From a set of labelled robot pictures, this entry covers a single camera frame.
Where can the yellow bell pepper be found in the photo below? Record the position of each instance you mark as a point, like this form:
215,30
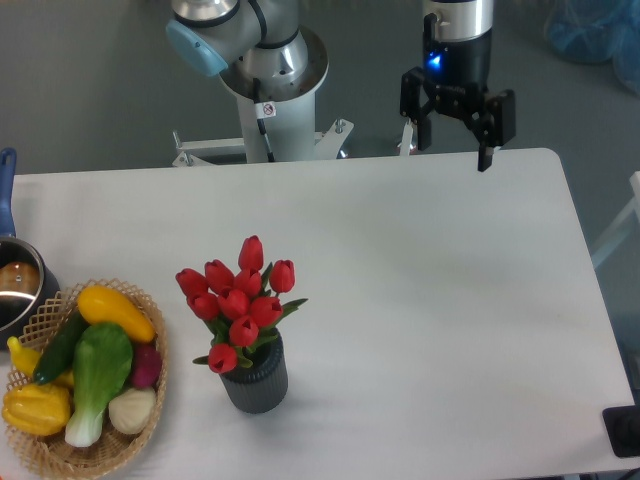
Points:
37,410

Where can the green bok choy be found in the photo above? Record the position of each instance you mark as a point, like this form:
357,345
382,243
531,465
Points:
102,363

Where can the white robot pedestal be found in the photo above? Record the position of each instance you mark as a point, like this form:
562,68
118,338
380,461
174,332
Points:
275,91

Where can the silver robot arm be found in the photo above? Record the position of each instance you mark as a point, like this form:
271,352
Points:
210,36

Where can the white metal base bracket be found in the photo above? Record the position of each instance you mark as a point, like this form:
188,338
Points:
215,147

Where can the woven wicker basket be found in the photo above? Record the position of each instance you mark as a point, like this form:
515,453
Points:
51,457

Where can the yellow squash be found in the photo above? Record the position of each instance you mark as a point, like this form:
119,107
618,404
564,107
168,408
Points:
100,304

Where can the small yellow banana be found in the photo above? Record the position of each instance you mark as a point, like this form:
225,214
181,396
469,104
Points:
26,359

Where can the dark grey ribbed vase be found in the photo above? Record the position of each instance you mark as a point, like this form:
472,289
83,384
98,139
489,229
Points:
263,386

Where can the black device at table edge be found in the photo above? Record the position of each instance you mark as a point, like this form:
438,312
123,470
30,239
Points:
622,426

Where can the dark green cucumber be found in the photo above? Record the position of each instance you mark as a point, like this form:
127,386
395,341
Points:
58,355

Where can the blue plastic bag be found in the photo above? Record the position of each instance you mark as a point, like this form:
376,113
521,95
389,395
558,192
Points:
594,32

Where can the white frame at right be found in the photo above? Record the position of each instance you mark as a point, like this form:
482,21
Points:
620,227

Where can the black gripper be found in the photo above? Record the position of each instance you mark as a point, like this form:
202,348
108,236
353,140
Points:
453,82

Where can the red tulip bouquet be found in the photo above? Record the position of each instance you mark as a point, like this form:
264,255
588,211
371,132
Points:
241,310

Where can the blue handled saucepan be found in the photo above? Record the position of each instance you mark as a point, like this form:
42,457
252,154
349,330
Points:
26,281

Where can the white garlic bulb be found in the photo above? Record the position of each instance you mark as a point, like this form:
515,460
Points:
130,411

